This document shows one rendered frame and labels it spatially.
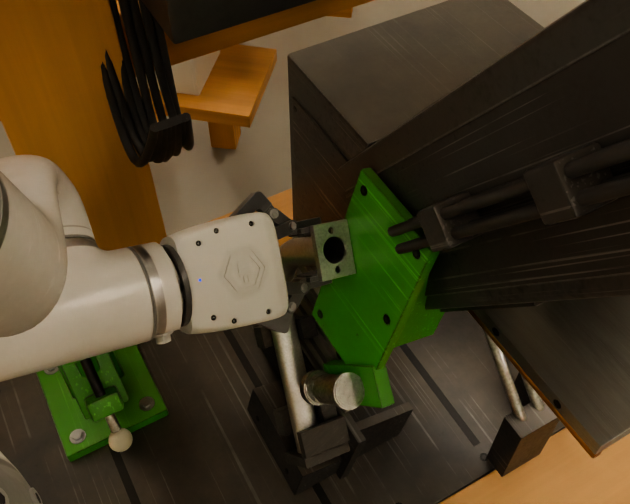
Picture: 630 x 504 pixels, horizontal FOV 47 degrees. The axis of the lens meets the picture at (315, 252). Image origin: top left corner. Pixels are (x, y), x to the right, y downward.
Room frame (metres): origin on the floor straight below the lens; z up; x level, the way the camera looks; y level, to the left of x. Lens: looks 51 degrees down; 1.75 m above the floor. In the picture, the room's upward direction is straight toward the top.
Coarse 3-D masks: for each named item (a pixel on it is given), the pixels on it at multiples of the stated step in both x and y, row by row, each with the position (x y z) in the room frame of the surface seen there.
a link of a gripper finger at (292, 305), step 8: (312, 272) 0.44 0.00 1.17; (336, 272) 0.44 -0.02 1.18; (296, 280) 0.43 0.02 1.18; (304, 280) 0.43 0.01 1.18; (312, 280) 0.42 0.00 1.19; (328, 280) 0.43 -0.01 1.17; (288, 296) 0.41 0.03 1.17; (296, 296) 0.41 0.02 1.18; (288, 304) 0.40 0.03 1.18; (296, 304) 0.40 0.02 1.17
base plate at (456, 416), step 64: (448, 320) 0.57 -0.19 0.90; (0, 384) 0.47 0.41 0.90; (192, 384) 0.47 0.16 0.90; (256, 384) 0.47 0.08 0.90; (448, 384) 0.47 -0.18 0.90; (0, 448) 0.38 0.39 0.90; (128, 448) 0.38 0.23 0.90; (192, 448) 0.38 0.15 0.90; (256, 448) 0.38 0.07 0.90; (384, 448) 0.38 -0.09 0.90; (448, 448) 0.38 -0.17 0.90
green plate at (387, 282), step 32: (384, 192) 0.46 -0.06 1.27; (352, 224) 0.47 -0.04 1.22; (384, 224) 0.44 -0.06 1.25; (384, 256) 0.42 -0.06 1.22; (416, 256) 0.40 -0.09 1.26; (320, 288) 0.47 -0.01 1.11; (352, 288) 0.43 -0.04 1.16; (384, 288) 0.40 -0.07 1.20; (416, 288) 0.38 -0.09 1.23; (320, 320) 0.45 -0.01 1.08; (352, 320) 0.41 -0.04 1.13; (384, 320) 0.39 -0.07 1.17; (416, 320) 0.40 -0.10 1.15; (352, 352) 0.40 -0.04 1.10; (384, 352) 0.37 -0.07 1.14
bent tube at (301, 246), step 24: (312, 240) 0.45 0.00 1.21; (336, 240) 0.46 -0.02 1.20; (288, 264) 0.48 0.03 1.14; (312, 264) 0.45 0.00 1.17; (336, 264) 0.44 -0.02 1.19; (288, 336) 0.44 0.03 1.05; (288, 360) 0.42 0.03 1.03; (288, 384) 0.40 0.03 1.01; (288, 408) 0.39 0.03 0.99; (312, 408) 0.38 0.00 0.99
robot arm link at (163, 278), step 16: (144, 256) 0.38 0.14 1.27; (160, 256) 0.38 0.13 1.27; (160, 272) 0.37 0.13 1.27; (176, 272) 0.38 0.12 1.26; (160, 288) 0.35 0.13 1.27; (176, 288) 0.36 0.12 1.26; (160, 304) 0.34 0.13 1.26; (176, 304) 0.35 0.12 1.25; (160, 320) 0.34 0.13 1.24; (176, 320) 0.34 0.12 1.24; (160, 336) 0.34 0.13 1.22
